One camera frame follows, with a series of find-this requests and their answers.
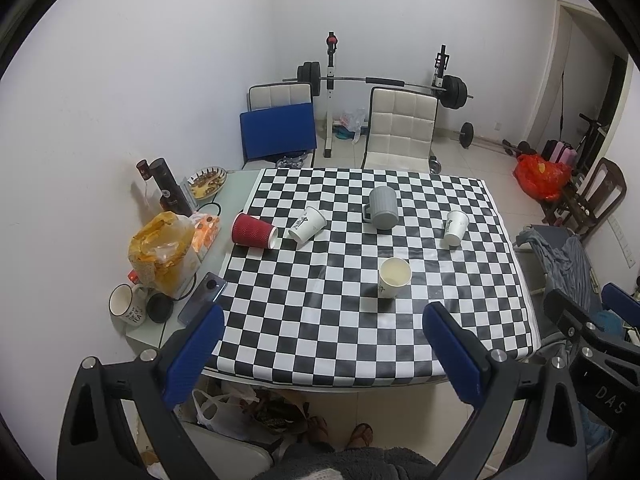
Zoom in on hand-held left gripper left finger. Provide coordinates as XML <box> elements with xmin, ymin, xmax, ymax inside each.
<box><xmin>56</xmin><ymin>303</ymin><xmax>226</xmax><ymax>480</ymax></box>

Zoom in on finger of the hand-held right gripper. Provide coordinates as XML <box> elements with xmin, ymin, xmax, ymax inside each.
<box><xmin>601</xmin><ymin>282</ymin><xmax>640</xmax><ymax>322</ymax></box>
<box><xmin>542</xmin><ymin>287</ymin><xmax>609</xmax><ymax>347</ymax></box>

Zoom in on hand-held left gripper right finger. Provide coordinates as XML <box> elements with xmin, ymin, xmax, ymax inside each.
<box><xmin>422</xmin><ymin>302</ymin><xmax>589</xmax><ymax>480</ymax></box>

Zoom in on white printed paper cup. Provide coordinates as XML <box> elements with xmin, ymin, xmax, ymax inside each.
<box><xmin>444</xmin><ymin>210</ymin><xmax>470</xmax><ymax>247</ymax></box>
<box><xmin>378</xmin><ymin>257</ymin><xmax>413</xmax><ymax>300</ymax></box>
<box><xmin>287</xmin><ymin>206</ymin><xmax>327</xmax><ymax>250</ymax></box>

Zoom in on red ribbed paper cup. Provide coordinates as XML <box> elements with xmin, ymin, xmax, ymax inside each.
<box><xmin>231</xmin><ymin>212</ymin><xmax>279</xmax><ymax>251</ymax></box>

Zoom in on grey clothes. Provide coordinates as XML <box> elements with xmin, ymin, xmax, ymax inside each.
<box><xmin>515</xmin><ymin>225</ymin><xmax>601</xmax><ymax>311</ymax></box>

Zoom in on dark smartphone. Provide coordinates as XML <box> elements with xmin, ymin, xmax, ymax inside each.
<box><xmin>178</xmin><ymin>272</ymin><xmax>228</xmax><ymax>325</ymax></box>

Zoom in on black round disc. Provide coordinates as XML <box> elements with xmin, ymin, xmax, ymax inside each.
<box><xmin>146</xmin><ymin>294</ymin><xmax>175</xmax><ymax>324</ymax></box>

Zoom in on white plastic bag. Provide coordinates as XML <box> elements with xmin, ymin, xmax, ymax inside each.
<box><xmin>192</xmin><ymin>389</ymin><xmax>262</xmax><ymax>442</ymax></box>

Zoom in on white mug with black print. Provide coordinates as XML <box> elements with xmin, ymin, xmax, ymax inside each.
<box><xmin>109</xmin><ymin>284</ymin><xmax>150</xmax><ymax>330</ymax></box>

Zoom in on patterned brown bag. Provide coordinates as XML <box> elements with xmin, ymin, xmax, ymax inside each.
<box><xmin>250</xmin><ymin>394</ymin><xmax>311</xmax><ymax>434</ymax></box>

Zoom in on grey folding stool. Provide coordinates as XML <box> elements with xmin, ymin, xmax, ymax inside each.
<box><xmin>175</xmin><ymin>420</ymin><xmax>282</xmax><ymax>480</ymax></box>

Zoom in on yellow snack bag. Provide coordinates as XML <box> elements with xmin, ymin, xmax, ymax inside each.
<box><xmin>128</xmin><ymin>211</ymin><xmax>199</xmax><ymax>299</ymax></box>

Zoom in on dark wooden chair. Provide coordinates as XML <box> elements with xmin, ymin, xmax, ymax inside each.
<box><xmin>542</xmin><ymin>157</ymin><xmax>627</xmax><ymax>233</ymax></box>

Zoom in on orange snack packet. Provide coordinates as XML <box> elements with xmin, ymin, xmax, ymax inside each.
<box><xmin>190</xmin><ymin>212</ymin><xmax>222</xmax><ymax>261</ymax></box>

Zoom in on person's right foot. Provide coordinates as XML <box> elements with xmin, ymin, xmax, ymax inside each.
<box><xmin>346</xmin><ymin>422</ymin><xmax>375</xmax><ymax>451</ymax></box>

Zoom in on person's foot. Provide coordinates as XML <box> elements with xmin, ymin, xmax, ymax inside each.
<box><xmin>306</xmin><ymin>416</ymin><xmax>331</xmax><ymax>449</ymax></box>
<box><xmin>346</xmin><ymin>422</ymin><xmax>375</xmax><ymax>451</ymax></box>

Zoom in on black white checkered tablecloth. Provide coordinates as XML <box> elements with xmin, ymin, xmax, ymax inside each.
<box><xmin>202</xmin><ymin>166</ymin><xmax>543</xmax><ymax>390</ymax></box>

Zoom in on red plastic bag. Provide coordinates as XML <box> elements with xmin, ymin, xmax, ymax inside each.
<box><xmin>513</xmin><ymin>154</ymin><xmax>572</xmax><ymax>202</ymax></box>

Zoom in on person's left foot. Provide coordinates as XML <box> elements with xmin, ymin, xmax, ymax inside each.
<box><xmin>306</xmin><ymin>416</ymin><xmax>331</xmax><ymax>449</ymax></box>

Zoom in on person's grey fleece clothing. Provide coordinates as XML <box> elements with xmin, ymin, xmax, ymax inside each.
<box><xmin>255</xmin><ymin>442</ymin><xmax>442</xmax><ymax>480</ymax></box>

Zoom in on pink bag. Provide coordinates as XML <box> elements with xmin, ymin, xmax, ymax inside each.
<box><xmin>542</xmin><ymin>140</ymin><xmax>576</xmax><ymax>166</ymax></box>

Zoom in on grey ribbed mug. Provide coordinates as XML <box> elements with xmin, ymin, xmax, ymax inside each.
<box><xmin>362</xmin><ymin>185</ymin><xmax>399</xmax><ymax>231</ymax></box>

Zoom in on black cylinder bottle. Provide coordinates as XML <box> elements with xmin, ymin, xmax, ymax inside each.
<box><xmin>149</xmin><ymin>158</ymin><xmax>194</xmax><ymax>217</ymax></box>

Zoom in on plate with food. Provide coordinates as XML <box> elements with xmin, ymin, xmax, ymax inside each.
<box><xmin>187</xmin><ymin>167</ymin><xmax>228</xmax><ymax>202</ymax></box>

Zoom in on short barbell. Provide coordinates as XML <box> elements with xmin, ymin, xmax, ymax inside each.
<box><xmin>452</xmin><ymin>121</ymin><xmax>516</xmax><ymax>150</ymax></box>

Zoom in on white padded chair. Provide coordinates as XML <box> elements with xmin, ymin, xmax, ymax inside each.
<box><xmin>247</xmin><ymin>82</ymin><xmax>317</xmax><ymax>171</ymax></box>
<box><xmin>361</xmin><ymin>87</ymin><xmax>441</xmax><ymax>173</ymax></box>

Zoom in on blue flat cushion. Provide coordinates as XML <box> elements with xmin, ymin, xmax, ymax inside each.
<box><xmin>239</xmin><ymin>102</ymin><xmax>317</xmax><ymax>165</ymax></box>

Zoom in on clear plastic bag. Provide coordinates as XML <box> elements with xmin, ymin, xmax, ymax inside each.
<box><xmin>340</xmin><ymin>109</ymin><xmax>370</xmax><ymax>144</ymax></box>

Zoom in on long barbell with black plates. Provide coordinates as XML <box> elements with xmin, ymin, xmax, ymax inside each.
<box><xmin>282</xmin><ymin>61</ymin><xmax>474</xmax><ymax>110</ymax></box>

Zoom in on white barbell rack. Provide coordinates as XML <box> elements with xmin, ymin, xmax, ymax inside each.
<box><xmin>320</xmin><ymin>31</ymin><xmax>451</xmax><ymax>159</ymax></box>

